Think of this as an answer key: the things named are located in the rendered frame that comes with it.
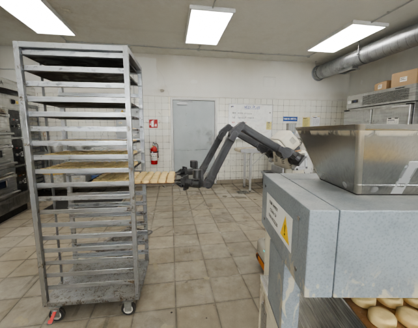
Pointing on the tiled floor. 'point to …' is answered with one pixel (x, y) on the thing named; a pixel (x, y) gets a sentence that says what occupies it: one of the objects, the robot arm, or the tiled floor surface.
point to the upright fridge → (389, 106)
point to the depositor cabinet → (323, 315)
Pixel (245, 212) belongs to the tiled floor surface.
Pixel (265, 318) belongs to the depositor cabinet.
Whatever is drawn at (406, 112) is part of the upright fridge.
